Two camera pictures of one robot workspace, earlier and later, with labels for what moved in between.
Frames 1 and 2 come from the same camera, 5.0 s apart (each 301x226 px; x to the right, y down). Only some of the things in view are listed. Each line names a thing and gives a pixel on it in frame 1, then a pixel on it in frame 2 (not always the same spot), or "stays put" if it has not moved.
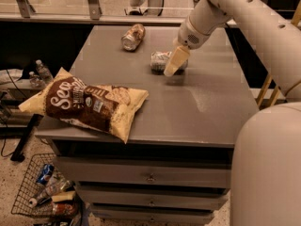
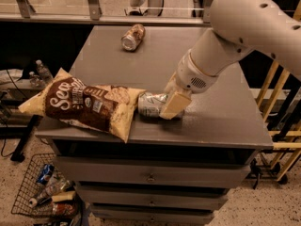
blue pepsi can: [45, 174] stays put
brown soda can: [132, 40] stays put
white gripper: [190, 35] to [192, 74]
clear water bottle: [43, 72] stays put
